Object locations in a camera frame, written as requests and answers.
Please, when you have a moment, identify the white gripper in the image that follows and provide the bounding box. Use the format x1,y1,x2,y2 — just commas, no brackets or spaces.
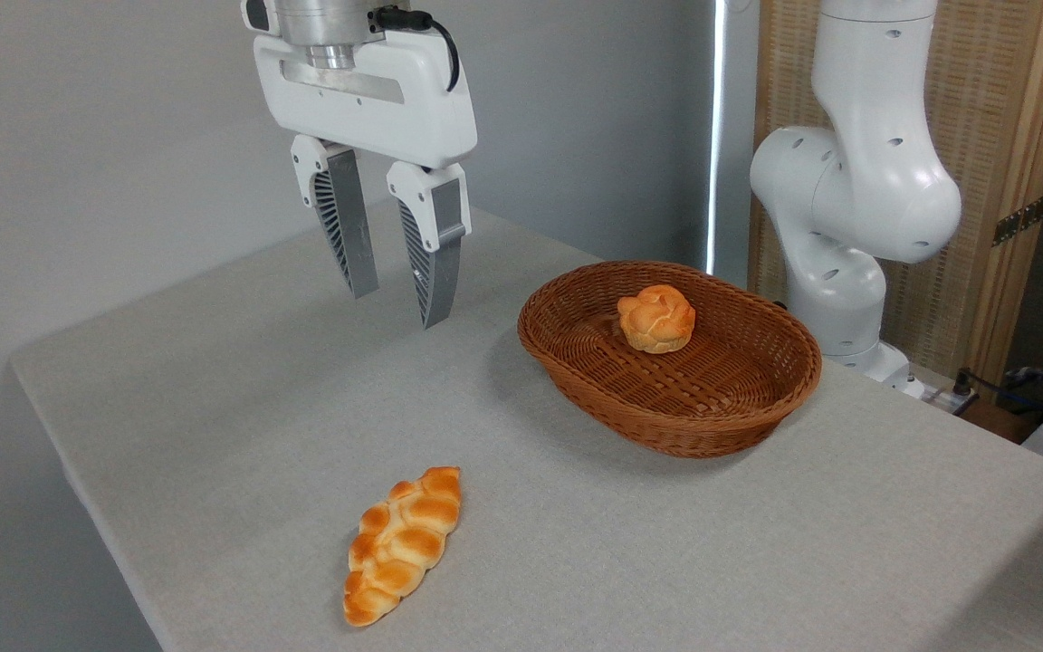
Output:
253,32,478,330

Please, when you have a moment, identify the long braided bread loaf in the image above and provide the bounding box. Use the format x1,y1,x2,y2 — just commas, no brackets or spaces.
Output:
343,466,463,628

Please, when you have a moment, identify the round knotted bread roll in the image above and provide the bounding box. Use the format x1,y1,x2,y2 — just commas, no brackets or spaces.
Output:
617,284,697,354

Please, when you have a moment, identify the brown oval wicker basket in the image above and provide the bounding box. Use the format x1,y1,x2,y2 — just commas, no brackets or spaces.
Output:
517,261,823,459

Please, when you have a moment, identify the grey tablecloth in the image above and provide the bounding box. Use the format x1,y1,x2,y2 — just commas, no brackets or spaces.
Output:
10,190,1043,652

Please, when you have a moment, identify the wooden rattan folding screen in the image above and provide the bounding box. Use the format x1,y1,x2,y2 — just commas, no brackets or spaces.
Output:
748,0,1043,386

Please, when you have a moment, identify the dark metal screen hinge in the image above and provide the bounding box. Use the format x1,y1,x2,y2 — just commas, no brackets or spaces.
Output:
992,195,1043,247

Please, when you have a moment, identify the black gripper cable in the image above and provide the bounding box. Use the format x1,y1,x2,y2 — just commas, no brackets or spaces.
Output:
372,7,462,93

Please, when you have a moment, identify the black plug with cable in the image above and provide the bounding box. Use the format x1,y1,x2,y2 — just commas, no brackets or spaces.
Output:
949,367,1043,419

